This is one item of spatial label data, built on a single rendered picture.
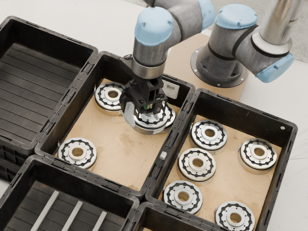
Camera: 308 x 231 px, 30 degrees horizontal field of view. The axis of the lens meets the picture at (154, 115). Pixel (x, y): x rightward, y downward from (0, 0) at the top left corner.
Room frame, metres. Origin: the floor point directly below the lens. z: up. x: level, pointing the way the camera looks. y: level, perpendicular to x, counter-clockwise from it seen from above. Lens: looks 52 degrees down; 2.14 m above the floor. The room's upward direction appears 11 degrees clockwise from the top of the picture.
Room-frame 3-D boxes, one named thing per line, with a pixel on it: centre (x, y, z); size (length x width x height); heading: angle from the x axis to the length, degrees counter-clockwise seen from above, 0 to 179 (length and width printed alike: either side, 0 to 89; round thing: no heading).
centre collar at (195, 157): (0.86, -0.14, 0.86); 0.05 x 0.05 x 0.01
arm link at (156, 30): (0.87, 0.03, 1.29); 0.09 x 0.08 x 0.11; 137
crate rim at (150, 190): (0.85, -0.20, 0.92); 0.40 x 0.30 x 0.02; 166
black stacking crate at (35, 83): (0.99, 0.38, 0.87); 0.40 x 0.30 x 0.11; 166
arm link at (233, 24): (1.30, -0.19, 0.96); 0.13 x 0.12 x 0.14; 47
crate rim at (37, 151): (0.92, 0.09, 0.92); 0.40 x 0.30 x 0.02; 166
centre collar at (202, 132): (0.97, -0.16, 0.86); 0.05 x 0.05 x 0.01
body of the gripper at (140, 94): (0.86, 0.03, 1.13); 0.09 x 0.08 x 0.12; 32
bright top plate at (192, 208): (0.75, -0.11, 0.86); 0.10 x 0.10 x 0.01
